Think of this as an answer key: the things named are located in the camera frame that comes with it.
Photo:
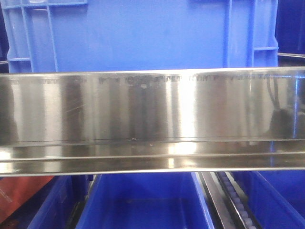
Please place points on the dark blue bin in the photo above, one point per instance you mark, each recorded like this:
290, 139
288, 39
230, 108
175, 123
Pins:
290, 26
4, 46

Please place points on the white roller track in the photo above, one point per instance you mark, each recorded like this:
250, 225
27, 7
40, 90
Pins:
241, 216

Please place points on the lower left blue bin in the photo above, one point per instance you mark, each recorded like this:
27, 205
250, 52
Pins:
55, 211

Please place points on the dark blue bin upper left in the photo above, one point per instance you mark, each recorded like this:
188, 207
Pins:
4, 46

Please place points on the lower right blue bin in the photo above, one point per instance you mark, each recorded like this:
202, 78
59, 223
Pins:
276, 198

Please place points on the steel divider rail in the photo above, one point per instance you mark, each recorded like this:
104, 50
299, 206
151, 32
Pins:
219, 211

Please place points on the lower middle blue bin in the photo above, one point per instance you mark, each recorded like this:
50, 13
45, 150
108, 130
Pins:
169, 200

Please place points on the stainless steel shelf rail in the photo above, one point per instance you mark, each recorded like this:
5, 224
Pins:
152, 121

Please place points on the dark blue bin upper right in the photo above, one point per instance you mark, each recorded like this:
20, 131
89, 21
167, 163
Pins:
290, 26

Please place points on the light blue front bin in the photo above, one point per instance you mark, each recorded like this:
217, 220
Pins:
123, 35

